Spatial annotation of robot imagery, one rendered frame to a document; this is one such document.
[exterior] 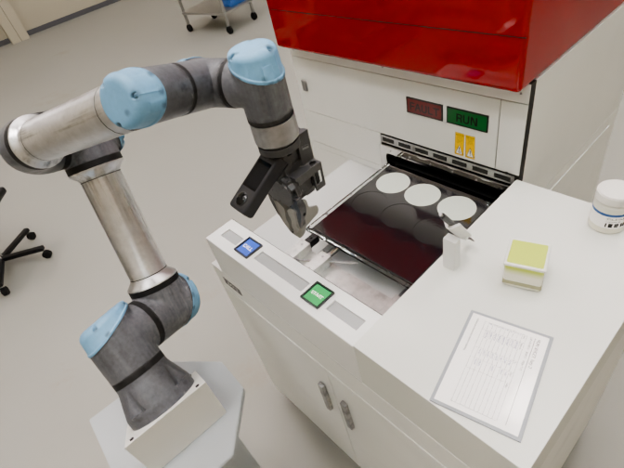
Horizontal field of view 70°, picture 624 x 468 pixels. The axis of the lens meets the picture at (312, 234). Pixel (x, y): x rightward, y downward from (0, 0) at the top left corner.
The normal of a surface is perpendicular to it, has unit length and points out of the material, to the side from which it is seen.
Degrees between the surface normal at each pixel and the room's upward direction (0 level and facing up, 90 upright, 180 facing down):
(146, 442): 90
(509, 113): 90
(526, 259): 0
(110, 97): 71
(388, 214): 0
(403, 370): 0
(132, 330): 54
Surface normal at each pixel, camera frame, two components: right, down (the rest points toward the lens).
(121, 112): -0.48, 0.40
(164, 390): 0.36, -0.54
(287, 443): -0.20, -0.72
